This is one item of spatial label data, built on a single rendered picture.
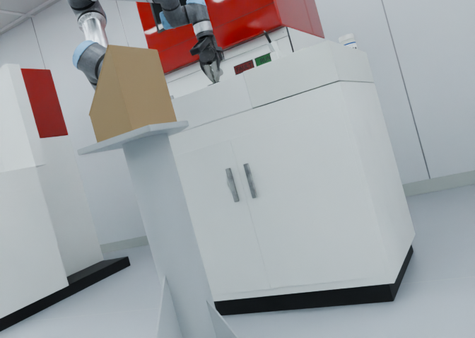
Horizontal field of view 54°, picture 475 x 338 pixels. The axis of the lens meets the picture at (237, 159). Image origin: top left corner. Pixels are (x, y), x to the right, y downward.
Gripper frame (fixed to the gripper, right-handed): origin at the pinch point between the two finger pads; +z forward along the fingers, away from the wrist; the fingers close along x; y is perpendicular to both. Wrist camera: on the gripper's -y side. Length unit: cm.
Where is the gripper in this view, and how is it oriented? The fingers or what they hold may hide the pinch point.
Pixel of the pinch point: (215, 81)
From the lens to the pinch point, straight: 192.9
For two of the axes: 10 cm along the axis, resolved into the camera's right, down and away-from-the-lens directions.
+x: -8.5, 2.3, 4.7
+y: 4.6, -1.4, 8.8
